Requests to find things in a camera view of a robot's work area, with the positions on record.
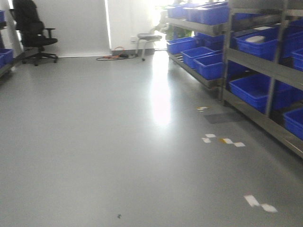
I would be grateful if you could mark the steel shelf rack far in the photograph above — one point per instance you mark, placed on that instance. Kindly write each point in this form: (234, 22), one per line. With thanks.
(190, 34)

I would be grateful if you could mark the steel shelf rack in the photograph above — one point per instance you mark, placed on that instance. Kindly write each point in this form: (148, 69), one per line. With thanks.
(190, 34)
(283, 11)

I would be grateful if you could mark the steel shelf rack right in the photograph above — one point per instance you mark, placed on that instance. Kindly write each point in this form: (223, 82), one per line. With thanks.
(283, 11)

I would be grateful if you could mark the grey stool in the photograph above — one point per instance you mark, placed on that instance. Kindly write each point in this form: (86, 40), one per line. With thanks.
(148, 38)

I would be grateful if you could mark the black office chair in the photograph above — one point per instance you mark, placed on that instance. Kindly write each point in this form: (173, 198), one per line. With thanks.
(33, 32)

